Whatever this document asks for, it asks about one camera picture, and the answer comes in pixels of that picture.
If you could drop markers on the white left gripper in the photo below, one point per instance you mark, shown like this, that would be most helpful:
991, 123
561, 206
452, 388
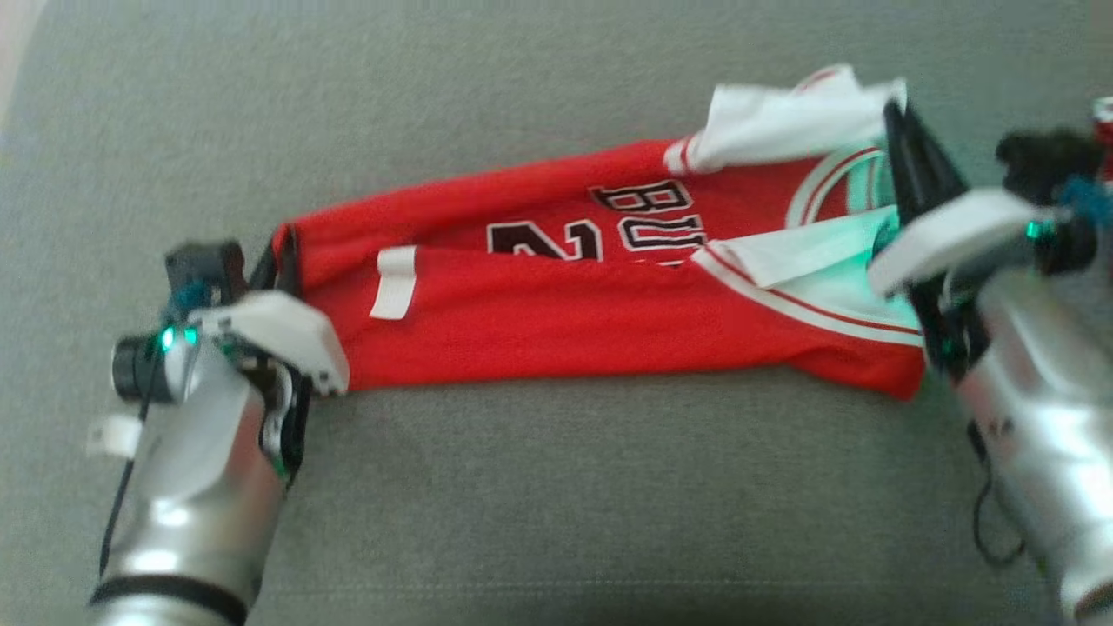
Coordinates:
278, 335

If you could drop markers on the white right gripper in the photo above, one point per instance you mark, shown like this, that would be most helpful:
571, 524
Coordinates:
956, 230

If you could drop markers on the red shorts white waistband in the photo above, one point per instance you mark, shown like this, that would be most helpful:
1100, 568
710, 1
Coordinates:
1104, 117

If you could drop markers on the red basketball jersey white trim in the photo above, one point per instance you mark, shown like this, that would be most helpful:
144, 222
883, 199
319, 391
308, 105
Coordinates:
565, 322

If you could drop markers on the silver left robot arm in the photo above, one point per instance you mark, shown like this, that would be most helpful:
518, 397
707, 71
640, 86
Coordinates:
191, 487

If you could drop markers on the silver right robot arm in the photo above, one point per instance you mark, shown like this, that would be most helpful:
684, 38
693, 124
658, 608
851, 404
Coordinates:
1052, 417

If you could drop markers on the grey fabric sofa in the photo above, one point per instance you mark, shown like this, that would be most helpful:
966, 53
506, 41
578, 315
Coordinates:
522, 487

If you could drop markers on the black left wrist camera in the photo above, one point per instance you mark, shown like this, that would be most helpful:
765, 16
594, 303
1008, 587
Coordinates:
204, 269

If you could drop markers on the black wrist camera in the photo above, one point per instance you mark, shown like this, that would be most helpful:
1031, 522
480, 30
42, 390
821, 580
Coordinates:
204, 269
1043, 161

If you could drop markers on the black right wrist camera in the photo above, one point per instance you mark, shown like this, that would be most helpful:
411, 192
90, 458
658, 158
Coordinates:
1043, 161

